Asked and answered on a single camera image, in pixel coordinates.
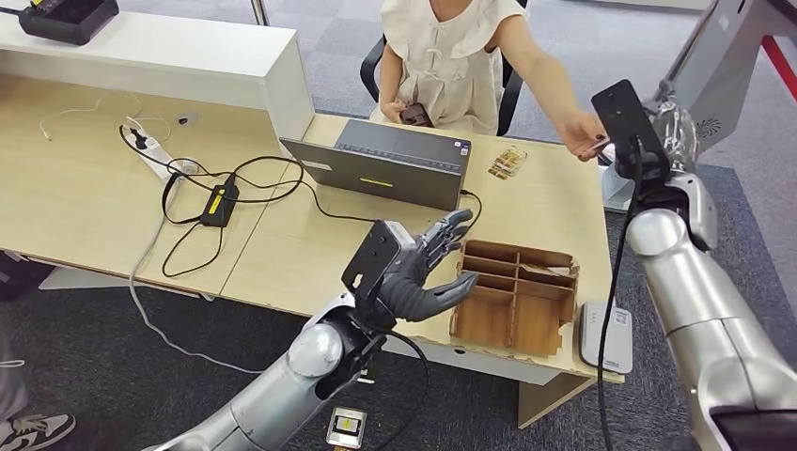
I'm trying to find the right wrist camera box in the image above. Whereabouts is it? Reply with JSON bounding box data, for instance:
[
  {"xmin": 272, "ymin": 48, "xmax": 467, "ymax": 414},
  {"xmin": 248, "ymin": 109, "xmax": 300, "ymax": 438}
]
[{"xmin": 589, "ymin": 79, "xmax": 672, "ymax": 181}]

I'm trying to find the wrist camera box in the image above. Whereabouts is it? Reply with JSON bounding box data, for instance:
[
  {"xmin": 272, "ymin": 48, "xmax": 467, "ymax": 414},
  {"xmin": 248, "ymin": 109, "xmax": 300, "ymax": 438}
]
[
  {"xmin": 589, "ymin": 79, "xmax": 672, "ymax": 181},
  {"xmin": 340, "ymin": 219, "xmax": 415, "ymax": 309}
]

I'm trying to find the wooden desk leg panel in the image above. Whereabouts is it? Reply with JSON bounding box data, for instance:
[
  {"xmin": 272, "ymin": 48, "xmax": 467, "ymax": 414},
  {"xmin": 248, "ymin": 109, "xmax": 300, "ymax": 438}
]
[{"xmin": 518, "ymin": 372, "xmax": 596, "ymax": 429}]

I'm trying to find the white power strip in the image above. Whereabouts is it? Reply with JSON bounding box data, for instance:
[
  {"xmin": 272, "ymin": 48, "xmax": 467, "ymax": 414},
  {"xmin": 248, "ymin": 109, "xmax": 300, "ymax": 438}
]
[{"xmin": 121, "ymin": 117, "xmax": 199, "ymax": 183}]

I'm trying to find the grey kiosk stand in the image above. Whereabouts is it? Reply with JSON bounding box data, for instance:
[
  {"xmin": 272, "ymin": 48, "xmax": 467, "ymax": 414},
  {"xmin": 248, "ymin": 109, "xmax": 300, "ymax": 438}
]
[{"xmin": 601, "ymin": 0, "xmax": 797, "ymax": 213}]

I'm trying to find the black power cable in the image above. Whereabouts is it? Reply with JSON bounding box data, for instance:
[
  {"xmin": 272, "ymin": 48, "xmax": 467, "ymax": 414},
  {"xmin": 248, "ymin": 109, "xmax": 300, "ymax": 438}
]
[{"xmin": 117, "ymin": 124, "xmax": 484, "ymax": 279}]

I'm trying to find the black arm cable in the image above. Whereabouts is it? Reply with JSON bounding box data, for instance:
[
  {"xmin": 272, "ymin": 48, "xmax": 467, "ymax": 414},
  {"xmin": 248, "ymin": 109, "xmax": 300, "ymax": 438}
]
[
  {"xmin": 596, "ymin": 136, "xmax": 646, "ymax": 451},
  {"xmin": 348, "ymin": 323, "xmax": 432, "ymax": 451}
]

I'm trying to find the black tray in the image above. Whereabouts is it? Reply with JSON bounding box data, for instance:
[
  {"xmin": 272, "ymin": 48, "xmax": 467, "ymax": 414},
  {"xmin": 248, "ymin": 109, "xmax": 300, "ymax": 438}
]
[{"xmin": 17, "ymin": 0, "xmax": 119, "ymax": 46}]

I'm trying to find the grey laptop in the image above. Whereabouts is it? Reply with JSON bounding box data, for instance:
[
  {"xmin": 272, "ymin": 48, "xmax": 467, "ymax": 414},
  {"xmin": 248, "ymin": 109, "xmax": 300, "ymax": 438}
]
[{"xmin": 280, "ymin": 119, "xmax": 473, "ymax": 211}]

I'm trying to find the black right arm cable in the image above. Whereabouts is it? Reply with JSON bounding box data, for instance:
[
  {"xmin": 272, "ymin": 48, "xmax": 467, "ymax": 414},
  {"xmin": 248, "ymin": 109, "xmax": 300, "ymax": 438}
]
[{"xmin": 596, "ymin": 136, "xmax": 646, "ymax": 451}]

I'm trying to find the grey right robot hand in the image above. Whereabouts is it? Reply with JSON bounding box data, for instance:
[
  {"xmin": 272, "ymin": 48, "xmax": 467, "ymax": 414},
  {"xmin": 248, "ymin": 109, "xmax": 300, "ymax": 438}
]
[{"xmin": 647, "ymin": 99, "xmax": 698, "ymax": 179}]

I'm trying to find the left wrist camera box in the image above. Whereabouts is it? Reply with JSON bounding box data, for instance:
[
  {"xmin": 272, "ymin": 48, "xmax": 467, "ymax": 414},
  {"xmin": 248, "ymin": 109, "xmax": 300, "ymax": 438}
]
[{"xmin": 340, "ymin": 219, "xmax": 415, "ymax": 309}]

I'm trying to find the bystander person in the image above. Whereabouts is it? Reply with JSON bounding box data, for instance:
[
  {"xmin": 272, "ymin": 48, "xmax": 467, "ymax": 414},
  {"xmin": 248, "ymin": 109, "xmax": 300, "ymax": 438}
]
[{"xmin": 0, "ymin": 323, "xmax": 76, "ymax": 451}]

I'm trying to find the red barrier belt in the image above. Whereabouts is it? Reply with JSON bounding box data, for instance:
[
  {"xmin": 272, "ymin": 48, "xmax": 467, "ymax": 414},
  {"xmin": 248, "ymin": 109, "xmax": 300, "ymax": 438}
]
[{"xmin": 760, "ymin": 35, "xmax": 797, "ymax": 104}]

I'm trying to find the person's left hand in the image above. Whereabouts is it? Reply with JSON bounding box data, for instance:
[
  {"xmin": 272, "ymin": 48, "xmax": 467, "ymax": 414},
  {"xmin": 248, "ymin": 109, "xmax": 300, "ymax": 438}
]
[{"xmin": 556, "ymin": 112, "xmax": 608, "ymax": 163}]

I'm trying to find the black office chair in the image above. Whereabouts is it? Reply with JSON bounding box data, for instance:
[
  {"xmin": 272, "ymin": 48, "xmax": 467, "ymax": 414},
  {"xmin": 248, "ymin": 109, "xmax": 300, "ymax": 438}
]
[{"xmin": 359, "ymin": 27, "xmax": 524, "ymax": 138}]

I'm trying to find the thin white cable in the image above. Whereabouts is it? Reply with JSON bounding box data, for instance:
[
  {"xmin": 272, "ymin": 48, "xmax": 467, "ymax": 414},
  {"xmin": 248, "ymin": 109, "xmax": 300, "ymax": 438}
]
[{"xmin": 38, "ymin": 99, "xmax": 101, "ymax": 141}]

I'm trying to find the gold room key card stack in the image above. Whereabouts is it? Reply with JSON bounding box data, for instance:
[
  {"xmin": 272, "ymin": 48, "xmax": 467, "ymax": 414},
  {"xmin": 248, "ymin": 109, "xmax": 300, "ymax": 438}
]
[{"xmin": 488, "ymin": 146, "xmax": 529, "ymax": 181}]

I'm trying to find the thick white cable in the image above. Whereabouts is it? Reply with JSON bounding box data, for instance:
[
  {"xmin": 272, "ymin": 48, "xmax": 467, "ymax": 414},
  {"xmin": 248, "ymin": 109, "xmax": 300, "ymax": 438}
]
[{"xmin": 127, "ymin": 180, "xmax": 266, "ymax": 376}]

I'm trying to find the black power adapter yellow label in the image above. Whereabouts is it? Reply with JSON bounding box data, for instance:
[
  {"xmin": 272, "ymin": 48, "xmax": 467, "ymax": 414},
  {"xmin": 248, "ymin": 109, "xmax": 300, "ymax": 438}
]
[{"xmin": 198, "ymin": 180, "xmax": 241, "ymax": 228}]

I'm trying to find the small white device yellow label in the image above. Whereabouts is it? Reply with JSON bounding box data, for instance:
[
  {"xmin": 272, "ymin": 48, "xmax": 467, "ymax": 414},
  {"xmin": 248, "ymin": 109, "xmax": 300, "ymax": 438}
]
[{"xmin": 325, "ymin": 406, "xmax": 368, "ymax": 451}]

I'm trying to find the black phone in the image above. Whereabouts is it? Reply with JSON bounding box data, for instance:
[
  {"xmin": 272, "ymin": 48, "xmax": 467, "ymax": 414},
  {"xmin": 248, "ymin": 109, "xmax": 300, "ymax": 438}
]
[{"xmin": 399, "ymin": 102, "xmax": 435, "ymax": 129}]

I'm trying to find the person's right hand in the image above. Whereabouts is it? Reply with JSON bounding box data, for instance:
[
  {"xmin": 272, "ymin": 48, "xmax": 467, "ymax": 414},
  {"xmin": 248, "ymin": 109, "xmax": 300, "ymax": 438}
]
[{"xmin": 381, "ymin": 101, "xmax": 413, "ymax": 124}]

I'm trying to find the wooden divided organizer box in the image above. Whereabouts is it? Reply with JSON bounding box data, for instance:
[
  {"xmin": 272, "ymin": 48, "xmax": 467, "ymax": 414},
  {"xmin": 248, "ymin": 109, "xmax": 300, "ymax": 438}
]
[{"xmin": 449, "ymin": 239, "xmax": 579, "ymax": 359}]

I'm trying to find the white paper slip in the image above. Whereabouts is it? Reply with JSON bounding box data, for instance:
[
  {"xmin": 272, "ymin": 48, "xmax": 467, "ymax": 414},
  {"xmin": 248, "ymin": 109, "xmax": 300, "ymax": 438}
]
[{"xmin": 520, "ymin": 264, "xmax": 577, "ymax": 279}]

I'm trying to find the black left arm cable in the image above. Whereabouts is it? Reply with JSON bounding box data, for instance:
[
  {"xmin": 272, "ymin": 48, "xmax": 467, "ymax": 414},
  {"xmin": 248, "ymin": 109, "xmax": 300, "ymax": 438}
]
[{"xmin": 348, "ymin": 323, "xmax": 432, "ymax": 451}]

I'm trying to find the white counter shelf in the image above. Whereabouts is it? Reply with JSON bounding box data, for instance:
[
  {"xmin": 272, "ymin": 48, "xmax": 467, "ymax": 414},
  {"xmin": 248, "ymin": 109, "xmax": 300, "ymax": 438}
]
[{"xmin": 0, "ymin": 8, "xmax": 316, "ymax": 150}]

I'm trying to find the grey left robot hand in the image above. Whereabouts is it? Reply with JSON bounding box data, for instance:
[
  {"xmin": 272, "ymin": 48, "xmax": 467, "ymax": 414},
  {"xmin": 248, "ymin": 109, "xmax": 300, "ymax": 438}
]
[{"xmin": 376, "ymin": 208, "xmax": 479, "ymax": 323}]

